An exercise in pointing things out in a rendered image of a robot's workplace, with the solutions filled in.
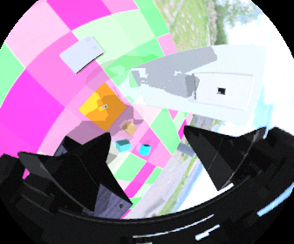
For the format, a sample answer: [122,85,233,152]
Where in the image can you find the cyan cube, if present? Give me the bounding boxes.
[140,144,151,156]

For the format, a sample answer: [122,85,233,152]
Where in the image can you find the teal block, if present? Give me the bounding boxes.
[116,139,132,153]

